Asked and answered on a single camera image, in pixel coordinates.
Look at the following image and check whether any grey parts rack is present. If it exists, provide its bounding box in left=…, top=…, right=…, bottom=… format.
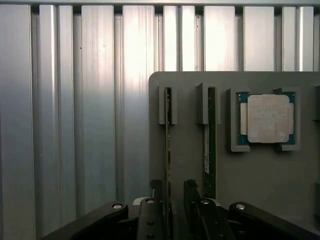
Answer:
left=147, top=70, right=320, bottom=227

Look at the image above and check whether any silver CPU chip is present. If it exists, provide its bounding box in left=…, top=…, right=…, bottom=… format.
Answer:
left=236, top=92, right=297, bottom=145

